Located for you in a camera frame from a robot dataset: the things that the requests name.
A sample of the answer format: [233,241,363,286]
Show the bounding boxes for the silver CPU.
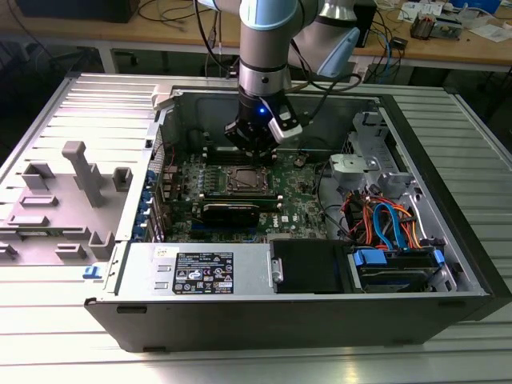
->
[234,170,262,189]

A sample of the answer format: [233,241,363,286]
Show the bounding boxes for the metal socket cover frame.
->
[227,166,275,195]

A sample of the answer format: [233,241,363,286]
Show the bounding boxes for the CPU socket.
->
[226,164,276,197]

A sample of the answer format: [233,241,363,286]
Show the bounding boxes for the black graphics card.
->
[198,202,262,230]

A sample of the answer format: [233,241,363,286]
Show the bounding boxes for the green motherboard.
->
[159,150,334,245]

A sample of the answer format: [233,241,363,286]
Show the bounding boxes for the grey case release latch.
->
[151,85,179,111]

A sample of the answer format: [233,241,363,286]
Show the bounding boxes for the silver drive cage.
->
[342,110,403,161]

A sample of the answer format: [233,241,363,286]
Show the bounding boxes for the black desktop box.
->
[351,0,378,49]

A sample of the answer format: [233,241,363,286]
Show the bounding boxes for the hard disk in blue carrier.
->
[348,246,448,295]

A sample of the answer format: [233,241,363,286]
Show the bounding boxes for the silver power supply unit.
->
[114,242,278,298]

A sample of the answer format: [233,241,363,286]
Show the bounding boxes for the black open PC case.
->
[83,83,512,354]

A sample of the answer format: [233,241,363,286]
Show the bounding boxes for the copper heatsink cooler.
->
[411,10,438,40]

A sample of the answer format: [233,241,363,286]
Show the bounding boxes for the white printed cards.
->
[398,1,455,22]

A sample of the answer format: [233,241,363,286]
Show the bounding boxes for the wooden workbench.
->
[0,0,512,75]

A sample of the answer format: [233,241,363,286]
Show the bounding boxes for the black monitor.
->
[18,0,140,24]

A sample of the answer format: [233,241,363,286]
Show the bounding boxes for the grey parts rack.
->
[0,139,135,267]

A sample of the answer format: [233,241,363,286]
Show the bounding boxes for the silver electronic device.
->
[434,15,465,41]

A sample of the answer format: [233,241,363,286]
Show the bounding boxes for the white paper sheets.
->
[468,23,512,44]

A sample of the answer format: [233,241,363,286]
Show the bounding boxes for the bracket-mounted white wrist camera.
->
[266,106,303,144]

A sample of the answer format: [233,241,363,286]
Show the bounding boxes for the robot camera cable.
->
[288,38,364,121]

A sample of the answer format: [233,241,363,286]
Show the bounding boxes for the black cable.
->
[314,162,353,243]

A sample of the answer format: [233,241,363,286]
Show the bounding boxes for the silver metal bracket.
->
[328,153,381,189]

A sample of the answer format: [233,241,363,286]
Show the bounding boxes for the blue flat wire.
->
[373,202,407,251]

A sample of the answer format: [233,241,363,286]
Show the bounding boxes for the orange wire bundle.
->
[342,191,422,250]

